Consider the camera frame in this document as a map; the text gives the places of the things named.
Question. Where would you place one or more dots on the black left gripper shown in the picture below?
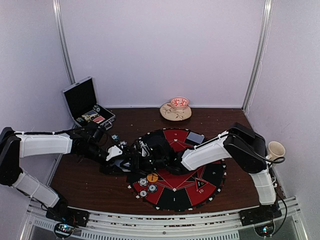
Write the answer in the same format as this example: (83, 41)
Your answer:
(108, 169)

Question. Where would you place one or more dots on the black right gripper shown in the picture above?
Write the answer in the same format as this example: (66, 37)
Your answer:
(137, 165)

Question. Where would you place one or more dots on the green poker chip stack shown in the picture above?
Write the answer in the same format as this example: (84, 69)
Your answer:
(115, 137)

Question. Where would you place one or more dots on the blue white chip seat two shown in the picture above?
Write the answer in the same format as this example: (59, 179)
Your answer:
(143, 182)

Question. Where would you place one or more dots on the black hundred chip seat two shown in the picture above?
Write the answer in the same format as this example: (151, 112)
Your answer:
(143, 193)

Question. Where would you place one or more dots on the dealt blue playing card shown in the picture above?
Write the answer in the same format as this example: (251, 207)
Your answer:
(195, 137)

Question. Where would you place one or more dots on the blue playing card deck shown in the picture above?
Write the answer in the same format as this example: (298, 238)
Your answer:
(122, 165)

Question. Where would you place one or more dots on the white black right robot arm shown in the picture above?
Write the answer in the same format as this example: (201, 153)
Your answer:
(240, 143)

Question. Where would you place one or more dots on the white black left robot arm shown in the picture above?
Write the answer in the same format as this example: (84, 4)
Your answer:
(15, 145)

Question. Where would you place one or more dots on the orange big blind button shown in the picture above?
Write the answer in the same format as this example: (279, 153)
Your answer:
(152, 177)

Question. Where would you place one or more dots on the cream floral ceramic plate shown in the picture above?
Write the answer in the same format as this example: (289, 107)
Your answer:
(171, 113)

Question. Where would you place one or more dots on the aluminium poker chip case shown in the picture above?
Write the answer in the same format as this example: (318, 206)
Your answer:
(83, 106)

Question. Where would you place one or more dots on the round red black poker mat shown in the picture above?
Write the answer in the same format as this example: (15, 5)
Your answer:
(182, 192)

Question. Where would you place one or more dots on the red patterned white bowl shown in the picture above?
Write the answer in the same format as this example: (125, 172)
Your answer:
(179, 103)

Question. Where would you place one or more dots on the white printed ceramic mug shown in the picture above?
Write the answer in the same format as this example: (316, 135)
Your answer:
(275, 150)

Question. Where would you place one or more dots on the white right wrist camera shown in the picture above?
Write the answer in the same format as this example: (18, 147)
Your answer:
(144, 148)

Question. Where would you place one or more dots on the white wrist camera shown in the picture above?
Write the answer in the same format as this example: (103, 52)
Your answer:
(112, 152)
(144, 148)

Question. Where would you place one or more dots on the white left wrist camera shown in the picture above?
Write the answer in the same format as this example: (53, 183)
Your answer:
(112, 152)

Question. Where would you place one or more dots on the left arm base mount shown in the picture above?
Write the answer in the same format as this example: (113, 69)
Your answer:
(61, 212)

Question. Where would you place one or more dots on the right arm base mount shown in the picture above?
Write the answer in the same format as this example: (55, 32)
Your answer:
(262, 213)

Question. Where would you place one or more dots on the left aluminium corner post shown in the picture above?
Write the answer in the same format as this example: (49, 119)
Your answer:
(62, 38)

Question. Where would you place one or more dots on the aluminium corner post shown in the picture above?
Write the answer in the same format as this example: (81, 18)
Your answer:
(257, 64)
(62, 38)

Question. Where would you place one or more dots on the aluminium front rail frame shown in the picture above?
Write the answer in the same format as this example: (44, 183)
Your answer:
(223, 225)

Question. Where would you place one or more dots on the right aluminium corner post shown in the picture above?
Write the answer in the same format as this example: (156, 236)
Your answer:
(257, 64)

